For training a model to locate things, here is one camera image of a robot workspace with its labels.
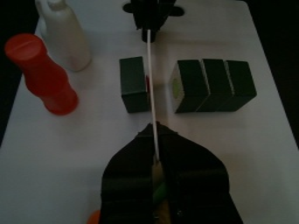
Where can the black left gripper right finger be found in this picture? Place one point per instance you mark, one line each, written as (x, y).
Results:
(198, 186)

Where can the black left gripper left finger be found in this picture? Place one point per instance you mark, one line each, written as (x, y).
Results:
(129, 186)

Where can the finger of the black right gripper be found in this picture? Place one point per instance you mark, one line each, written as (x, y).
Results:
(162, 14)
(141, 13)

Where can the small orange toy piece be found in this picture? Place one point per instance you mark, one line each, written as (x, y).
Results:
(95, 218)

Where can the toy sushi piece green centre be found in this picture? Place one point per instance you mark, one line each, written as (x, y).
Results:
(192, 87)
(218, 84)
(134, 84)
(241, 84)

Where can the white cutting board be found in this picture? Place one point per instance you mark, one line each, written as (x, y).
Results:
(98, 140)

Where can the white toy bottle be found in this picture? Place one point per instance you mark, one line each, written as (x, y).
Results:
(65, 38)

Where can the red toy bottle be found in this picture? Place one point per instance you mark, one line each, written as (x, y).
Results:
(43, 75)

